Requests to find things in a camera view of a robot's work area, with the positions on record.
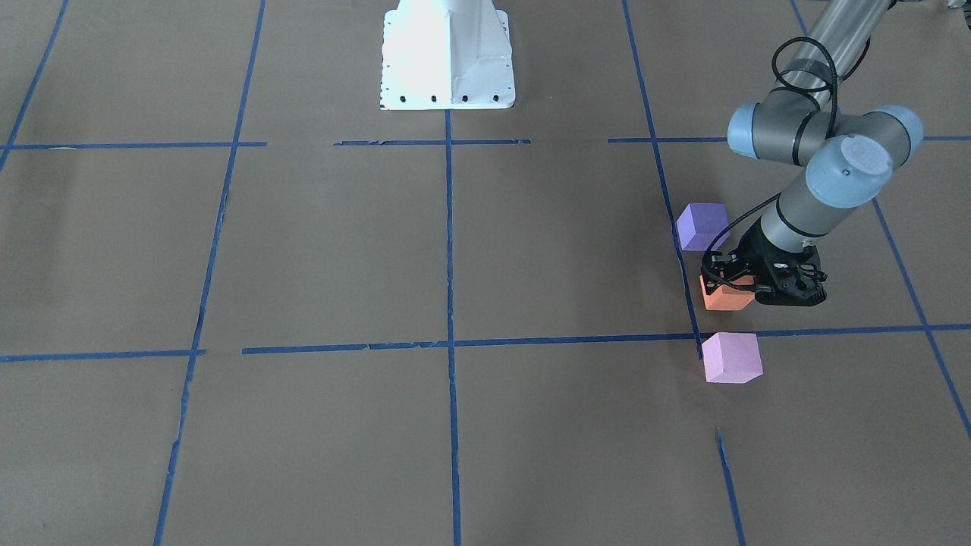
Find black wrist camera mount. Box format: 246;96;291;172
755;248;828;307

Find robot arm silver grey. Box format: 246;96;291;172
701;1;925;306

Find purple foam cube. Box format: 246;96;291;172
675;202;731;252

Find white pedestal column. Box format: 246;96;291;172
379;1;517;111

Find pink foam cube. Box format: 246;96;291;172
702;332;764;384

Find orange foam cube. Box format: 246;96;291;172
699;275;756;312

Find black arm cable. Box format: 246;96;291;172
699;36;873;289

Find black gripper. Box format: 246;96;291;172
721;224;815;284

